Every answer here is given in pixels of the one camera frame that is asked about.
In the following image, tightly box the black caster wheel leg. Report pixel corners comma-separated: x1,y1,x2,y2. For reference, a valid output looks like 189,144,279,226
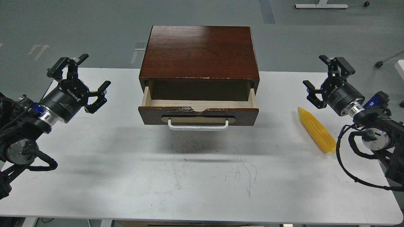
374,50,404,68

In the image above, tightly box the white table base background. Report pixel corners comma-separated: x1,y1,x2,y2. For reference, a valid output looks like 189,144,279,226
294,0,349,9

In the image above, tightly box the yellow corn cob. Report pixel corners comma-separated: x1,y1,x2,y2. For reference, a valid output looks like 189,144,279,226
297,107,336,153

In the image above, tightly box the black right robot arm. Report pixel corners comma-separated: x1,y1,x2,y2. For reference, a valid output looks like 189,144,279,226
303,55,404,192

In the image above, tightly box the dark wooden drawer cabinet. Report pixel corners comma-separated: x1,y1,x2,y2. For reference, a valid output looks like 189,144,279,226
139,25,260,90

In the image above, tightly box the wooden drawer with white handle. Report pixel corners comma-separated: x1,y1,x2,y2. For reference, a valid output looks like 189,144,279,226
138,79,259,126

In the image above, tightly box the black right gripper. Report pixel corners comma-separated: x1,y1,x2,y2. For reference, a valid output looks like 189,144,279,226
303,55,365,116

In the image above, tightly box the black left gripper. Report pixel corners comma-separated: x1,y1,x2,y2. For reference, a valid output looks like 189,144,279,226
39,54,111,123

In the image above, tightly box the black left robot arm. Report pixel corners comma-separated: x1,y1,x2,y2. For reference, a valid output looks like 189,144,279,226
0,54,111,198

